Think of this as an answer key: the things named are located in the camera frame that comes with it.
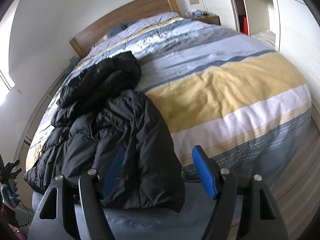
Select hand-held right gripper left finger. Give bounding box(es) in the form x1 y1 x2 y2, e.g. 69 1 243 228
27 146 125 240

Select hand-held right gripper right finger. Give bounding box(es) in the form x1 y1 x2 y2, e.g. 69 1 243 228
192 145 289 240

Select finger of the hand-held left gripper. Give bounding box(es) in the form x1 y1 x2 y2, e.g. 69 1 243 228
4 159 21 173
0 168 22 182

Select black puffer jacket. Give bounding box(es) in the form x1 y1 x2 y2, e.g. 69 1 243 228
23 51 186 213

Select person's left forearm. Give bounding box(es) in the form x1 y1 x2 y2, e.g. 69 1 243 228
0 204 19 233

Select blue upholstered bed base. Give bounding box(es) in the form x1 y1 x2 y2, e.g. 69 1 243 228
32 165 247 240

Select window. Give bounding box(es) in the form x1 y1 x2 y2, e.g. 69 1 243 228
0 69 16 91

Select bed with striped duvet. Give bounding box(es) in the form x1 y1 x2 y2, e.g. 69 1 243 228
25 12 313 178

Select blue-grey cloth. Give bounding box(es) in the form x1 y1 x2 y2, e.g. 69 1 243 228
65 56 81 77

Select blue-grey pillow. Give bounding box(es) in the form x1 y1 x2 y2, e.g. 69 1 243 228
108 22 129 36

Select cream cloth bundle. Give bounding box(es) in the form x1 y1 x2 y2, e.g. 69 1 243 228
251 29 276 47

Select red box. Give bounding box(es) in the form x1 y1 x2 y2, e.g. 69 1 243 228
238 16 250 37

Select wooden nightstand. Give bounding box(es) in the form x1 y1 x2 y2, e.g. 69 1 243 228
189 14 221 26

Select wooden headboard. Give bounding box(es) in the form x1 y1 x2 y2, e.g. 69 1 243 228
69 0 181 58

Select bottles on nightstand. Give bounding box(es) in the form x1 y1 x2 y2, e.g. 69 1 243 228
186 9 208 17

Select white wardrobe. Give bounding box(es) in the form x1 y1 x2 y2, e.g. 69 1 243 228
194 0 320 75

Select white low wall cabinet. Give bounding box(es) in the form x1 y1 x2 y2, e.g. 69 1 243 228
12 80 62 160

